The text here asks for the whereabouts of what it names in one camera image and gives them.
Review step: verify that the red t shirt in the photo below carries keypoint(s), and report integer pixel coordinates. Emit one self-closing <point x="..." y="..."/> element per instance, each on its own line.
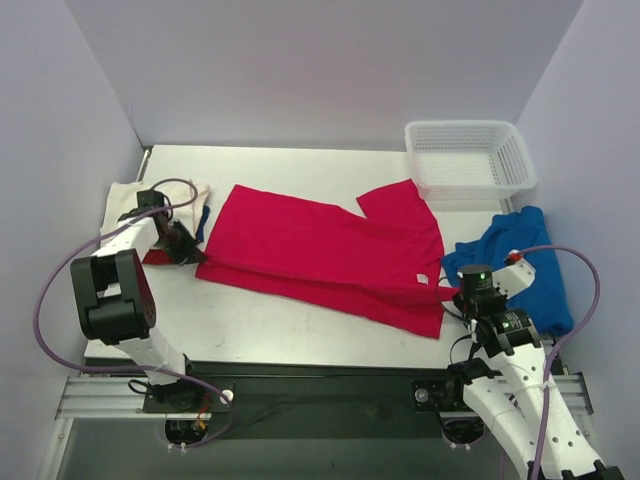
<point x="157" y="258"/>
<point x="382" y="264"/>

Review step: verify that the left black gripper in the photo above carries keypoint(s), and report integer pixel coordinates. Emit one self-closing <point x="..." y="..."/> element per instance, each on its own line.
<point x="181" y="245"/>

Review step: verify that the aluminium mounting rail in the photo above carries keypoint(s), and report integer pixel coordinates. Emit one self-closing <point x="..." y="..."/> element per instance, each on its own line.
<point x="116" y="398"/>

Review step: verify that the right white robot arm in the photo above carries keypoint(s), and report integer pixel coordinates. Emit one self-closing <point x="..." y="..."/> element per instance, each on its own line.
<point x="510" y="388"/>

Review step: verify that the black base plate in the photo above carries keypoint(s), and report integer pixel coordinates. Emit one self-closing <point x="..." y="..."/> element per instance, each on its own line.
<point x="382" y="421"/>

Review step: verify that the red folded t shirt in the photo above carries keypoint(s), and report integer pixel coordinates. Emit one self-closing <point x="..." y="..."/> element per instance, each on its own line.
<point x="157" y="258"/>

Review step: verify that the blue t shirt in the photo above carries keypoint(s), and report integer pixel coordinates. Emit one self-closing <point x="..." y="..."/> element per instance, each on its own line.
<point x="545" y="300"/>

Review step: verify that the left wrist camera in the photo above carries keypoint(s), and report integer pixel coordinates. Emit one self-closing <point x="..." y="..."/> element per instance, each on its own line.
<point x="150" y="199"/>

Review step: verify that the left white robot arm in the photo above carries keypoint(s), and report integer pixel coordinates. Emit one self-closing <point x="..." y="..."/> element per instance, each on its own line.
<point x="114" y="301"/>

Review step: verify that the white perforated plastic basket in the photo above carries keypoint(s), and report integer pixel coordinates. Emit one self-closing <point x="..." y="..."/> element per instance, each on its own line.
<point x="462" y="160"/>

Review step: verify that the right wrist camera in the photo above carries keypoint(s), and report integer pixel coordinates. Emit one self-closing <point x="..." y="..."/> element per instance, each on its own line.
<point x="516" y="276"/>

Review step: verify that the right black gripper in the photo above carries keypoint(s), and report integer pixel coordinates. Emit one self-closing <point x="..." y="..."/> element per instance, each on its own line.
<point x="461" y="302"/>

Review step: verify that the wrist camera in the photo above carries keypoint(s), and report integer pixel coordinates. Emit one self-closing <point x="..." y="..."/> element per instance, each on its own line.
<point x="150" y="199"/>
<point x="516" y="276"/>

